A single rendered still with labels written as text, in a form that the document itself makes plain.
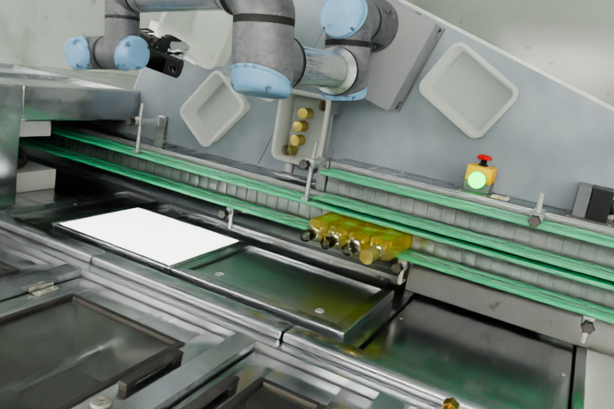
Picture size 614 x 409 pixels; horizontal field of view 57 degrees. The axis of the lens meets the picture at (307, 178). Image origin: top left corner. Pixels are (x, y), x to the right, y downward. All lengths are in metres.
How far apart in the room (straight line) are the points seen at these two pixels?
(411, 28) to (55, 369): 1.16
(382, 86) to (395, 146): 0.20
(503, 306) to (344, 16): 0.84
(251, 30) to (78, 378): 0.68
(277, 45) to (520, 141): 0.82
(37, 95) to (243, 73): 1.00
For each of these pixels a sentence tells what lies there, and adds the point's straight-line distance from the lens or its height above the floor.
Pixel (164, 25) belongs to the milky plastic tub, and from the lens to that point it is 1.68.
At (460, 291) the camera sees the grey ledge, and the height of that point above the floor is 0.88.
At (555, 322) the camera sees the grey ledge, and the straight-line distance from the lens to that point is 1.58.
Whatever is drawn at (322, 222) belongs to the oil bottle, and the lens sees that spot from 1.47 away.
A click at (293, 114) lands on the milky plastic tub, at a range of 1.82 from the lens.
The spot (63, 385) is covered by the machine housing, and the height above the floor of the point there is 1.76.
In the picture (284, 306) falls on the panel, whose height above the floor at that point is 1.30.
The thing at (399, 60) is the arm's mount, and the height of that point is 0.85.
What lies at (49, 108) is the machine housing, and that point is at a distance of 1.96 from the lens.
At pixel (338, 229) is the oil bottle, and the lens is 1.44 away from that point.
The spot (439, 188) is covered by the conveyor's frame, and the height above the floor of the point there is 0.88.
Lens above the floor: 2.37
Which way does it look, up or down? 62 degrees down
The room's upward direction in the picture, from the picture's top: 102 degrees counter-clockwise
